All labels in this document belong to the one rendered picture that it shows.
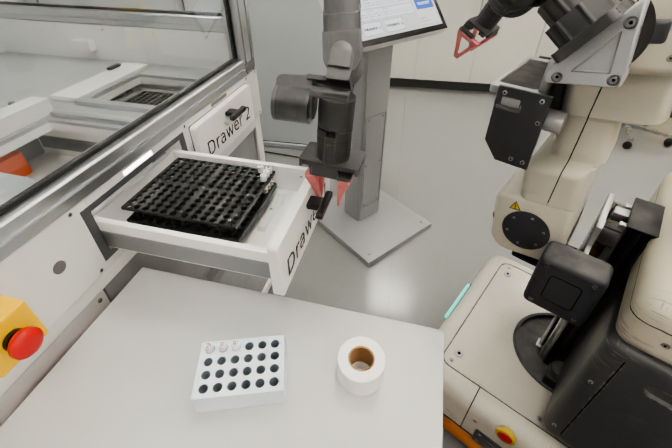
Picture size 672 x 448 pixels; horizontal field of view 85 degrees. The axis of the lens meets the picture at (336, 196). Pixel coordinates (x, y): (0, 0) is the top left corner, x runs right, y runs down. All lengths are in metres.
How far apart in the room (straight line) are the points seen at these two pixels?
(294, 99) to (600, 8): 0.43
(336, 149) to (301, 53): 1.83
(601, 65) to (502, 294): 0.93
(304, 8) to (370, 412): 2.08
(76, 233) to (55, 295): 0.10
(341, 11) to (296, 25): 1.76
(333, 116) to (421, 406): 0.43
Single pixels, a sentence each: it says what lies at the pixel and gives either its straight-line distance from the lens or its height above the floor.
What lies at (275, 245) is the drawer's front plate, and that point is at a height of 0.93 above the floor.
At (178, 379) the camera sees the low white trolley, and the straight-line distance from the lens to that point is 0.65.
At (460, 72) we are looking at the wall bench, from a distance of 3.73.
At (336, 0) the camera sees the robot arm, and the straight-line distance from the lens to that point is 0.62.
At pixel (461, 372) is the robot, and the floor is 0.28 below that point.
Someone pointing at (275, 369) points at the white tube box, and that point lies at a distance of 0.60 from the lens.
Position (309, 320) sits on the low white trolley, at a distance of 0.66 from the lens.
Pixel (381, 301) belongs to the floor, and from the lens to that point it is 1.65.
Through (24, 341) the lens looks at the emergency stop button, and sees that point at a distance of 0.63.
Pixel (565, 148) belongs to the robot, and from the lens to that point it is 0.90.
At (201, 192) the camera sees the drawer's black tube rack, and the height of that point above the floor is 0.90.
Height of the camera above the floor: 1.31
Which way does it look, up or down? 37 degrees down
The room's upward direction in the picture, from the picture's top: straight up
